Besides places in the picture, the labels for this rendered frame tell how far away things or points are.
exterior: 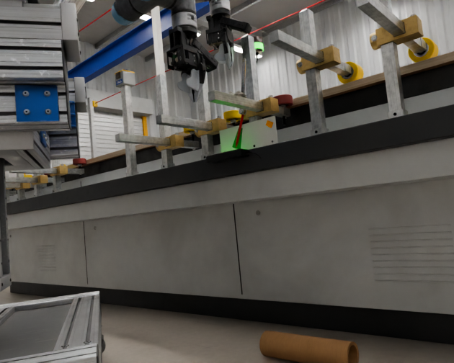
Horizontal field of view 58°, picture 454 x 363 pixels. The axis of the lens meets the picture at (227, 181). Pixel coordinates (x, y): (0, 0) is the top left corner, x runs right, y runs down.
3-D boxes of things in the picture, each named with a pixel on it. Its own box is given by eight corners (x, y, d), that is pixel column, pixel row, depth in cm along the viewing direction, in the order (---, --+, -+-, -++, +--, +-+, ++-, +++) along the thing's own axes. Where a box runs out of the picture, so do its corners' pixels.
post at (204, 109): (210, 172, 164) (199, 55, 168) (204, 173, 166) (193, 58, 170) (216, 172, 167) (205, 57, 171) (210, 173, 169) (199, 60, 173)
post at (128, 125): (131, 176, 197) (124, 84, 200) (125, 177, 200) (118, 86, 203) (139, 176, 200) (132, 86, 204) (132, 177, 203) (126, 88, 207)
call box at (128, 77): (124, 84, 198) (122, 68, 199) (115, 88, 203) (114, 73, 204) (135, 86, 204) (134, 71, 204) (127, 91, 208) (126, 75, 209)
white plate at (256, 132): (277, 143, 142) (274, 115, 143) (220, 155, 159) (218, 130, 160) (278, 143, 143) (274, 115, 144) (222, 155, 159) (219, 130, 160)
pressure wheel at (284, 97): (287, 121, 153) (285, 91, 154) (270, 126, 159) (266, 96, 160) (299, 124, 160) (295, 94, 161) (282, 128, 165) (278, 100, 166)
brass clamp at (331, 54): (333, 60, 128) (331, 44, 129) (295, 73, 137) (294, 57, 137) (341, 64, 133) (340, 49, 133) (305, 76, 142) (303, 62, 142)
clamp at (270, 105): (271, 110, 144) (269, 96, 144) (241, 119, 153) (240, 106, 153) (280, 112, 148) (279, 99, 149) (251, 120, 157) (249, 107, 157)
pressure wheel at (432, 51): (422, 31, 132) (402, 51, 136) (439, 47, 128) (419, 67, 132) (427, 36, 136) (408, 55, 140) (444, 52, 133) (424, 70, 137)
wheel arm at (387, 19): (370, 2, 95) (368, -13, 96) (355, 8, 98) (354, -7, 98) (429, 53, 133) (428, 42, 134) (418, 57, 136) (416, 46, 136)
